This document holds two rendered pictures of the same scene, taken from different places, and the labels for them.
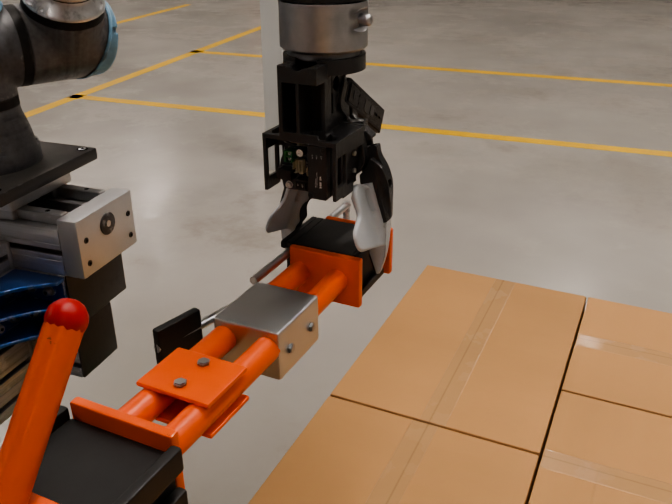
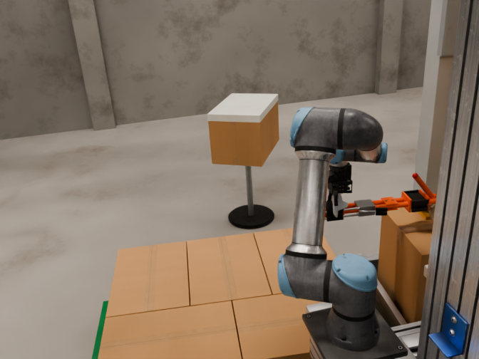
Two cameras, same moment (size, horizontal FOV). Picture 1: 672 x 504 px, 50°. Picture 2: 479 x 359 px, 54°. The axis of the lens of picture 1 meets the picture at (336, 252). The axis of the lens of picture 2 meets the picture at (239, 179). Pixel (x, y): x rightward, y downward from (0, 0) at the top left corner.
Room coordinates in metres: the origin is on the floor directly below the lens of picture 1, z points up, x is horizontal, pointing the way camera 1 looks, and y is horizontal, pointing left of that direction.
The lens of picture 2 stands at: (1.83, 1.28, 2.01)
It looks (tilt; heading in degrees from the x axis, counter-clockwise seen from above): 24 degrees down; 240
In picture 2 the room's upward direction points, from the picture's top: 4 degrees counter-clockwise
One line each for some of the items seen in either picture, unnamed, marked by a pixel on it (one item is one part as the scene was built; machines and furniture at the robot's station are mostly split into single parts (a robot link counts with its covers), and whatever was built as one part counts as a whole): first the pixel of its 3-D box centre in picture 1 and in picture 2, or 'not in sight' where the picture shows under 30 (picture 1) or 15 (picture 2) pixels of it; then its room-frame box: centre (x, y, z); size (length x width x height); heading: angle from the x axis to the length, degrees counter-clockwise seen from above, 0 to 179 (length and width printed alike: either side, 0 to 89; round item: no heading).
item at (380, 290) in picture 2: not in sight; (385, 300); (0.42, 0.12, 0.58); 0.70 x 0.03 x 0.06; 65
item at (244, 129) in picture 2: not in sight; (246, 127); (-0.08, -1.80, 0.82); 0.60 x 0.40 x 0.40; 41
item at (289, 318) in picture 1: (268, 328); (364, 207); (0.52, 0.06, 1.07); 0.07 x 0.07 x 0.04; 64
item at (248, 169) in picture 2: not in sight; (249, 185); (-0.08, -1.80, 0.31); 0.40 x 0.40 x 0.62
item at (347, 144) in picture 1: (321, 123); (338, 178); (0.63, 0.01, 1.22); 0.09 x 0.08 x 0.12; 154
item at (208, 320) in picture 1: (268, 271); (348, 214); (0.62, 0.06, 1.07); 0.31 x 0.03 x 0.05; 154
